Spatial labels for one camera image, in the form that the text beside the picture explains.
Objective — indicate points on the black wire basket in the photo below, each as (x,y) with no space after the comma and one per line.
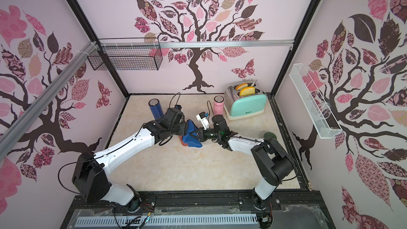
(138,54)

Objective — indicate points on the white wire shelf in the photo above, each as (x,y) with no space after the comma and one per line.
(307,84)

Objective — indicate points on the blue thermos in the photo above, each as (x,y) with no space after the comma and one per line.
(156,109)

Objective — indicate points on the aluminium rail wall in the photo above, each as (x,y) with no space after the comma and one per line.
(202,44)
(18,129)

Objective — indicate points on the mint green toaster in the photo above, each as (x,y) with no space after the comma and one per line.
(240,107)

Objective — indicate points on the blue microfiber cloth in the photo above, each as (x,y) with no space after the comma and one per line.
(191,138)

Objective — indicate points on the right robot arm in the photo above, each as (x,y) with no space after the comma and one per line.
(273,162)

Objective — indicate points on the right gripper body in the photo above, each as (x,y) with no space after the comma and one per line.
(201,134)

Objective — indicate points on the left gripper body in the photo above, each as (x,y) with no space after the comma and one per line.
(183,128)

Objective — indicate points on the white slotted cable duct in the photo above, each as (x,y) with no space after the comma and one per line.
(117,222)

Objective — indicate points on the toast slice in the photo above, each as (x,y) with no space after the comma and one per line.
(247,91)
(241,86)

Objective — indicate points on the aluminium rail back wall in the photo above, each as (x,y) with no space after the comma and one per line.
(202,44)

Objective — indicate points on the toast slice rear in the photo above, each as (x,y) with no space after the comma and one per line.
(241,86)

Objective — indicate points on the green ceramic cup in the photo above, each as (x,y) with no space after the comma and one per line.
(269,136)

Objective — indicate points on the aluminium rail left wall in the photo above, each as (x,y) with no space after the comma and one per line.
(18,129)

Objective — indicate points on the toast slice front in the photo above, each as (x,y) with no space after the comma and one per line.
(247,91)

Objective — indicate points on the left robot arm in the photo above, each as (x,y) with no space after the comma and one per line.
(92,169)

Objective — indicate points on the pink thermos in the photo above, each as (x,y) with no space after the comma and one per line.
(218,105)

